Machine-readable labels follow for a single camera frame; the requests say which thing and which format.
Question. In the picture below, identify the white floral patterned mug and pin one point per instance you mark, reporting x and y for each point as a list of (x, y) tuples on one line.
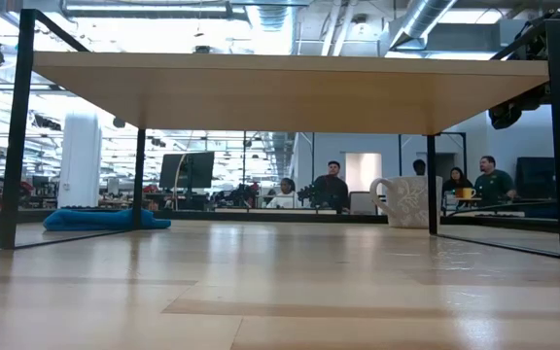
[(409, 201)]

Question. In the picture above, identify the black aluminium table frame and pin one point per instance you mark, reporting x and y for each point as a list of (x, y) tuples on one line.
[(260, 217)]

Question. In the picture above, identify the black background computer monitor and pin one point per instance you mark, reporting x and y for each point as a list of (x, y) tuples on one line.
[(187, 170)]

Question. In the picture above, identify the black background robot arm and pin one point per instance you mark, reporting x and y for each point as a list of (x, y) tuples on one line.
[(306, 195)]

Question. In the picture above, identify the grey office chair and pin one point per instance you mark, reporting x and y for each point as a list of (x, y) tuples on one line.
[(361, 203)]

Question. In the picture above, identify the blue cloth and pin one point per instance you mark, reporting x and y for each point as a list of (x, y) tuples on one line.
[(100, 220)]

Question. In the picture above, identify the person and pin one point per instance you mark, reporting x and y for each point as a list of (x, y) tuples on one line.
[(331, 192), (284, 197), (456, 182), (494, 185), (419, 167)]

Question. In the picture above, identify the white round pillar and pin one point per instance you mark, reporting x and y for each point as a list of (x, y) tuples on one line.
[(80, 160)]

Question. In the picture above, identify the wooden shelf with black legs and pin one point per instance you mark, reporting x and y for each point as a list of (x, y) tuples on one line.
[(290, 92)]

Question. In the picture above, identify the large black screen panel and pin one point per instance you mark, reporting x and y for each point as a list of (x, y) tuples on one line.
[(535, 177)]

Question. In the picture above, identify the small yellow background mug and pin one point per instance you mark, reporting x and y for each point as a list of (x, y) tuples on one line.
[(466, 193)]

